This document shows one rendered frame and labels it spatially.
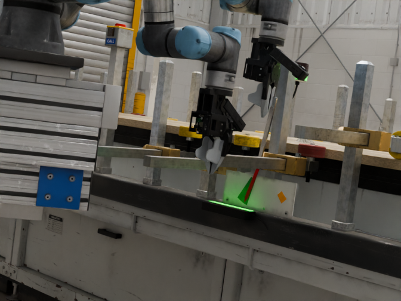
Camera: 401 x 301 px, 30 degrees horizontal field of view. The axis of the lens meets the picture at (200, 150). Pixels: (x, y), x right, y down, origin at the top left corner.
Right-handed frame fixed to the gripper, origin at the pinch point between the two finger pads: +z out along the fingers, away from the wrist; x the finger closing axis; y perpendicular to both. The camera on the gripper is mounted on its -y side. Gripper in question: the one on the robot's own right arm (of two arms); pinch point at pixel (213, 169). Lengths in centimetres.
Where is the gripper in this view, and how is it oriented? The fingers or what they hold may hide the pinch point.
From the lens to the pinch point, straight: 189.6
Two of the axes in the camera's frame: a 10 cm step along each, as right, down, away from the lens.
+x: 7.2, 1.3, -6.9
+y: -6.8, -0.7, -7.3
